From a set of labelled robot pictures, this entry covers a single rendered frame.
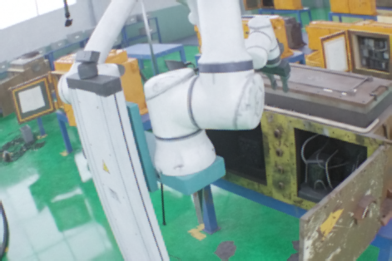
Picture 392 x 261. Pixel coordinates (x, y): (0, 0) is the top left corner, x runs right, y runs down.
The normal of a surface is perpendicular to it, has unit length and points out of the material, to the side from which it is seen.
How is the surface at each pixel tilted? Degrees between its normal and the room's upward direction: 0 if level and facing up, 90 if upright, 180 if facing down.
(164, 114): 90
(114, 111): 90
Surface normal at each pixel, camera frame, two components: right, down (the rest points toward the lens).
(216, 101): -0.47, 0.25
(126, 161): 0.62, 0.18
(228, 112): -0.43, 0.47
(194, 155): 0.28, -0.07
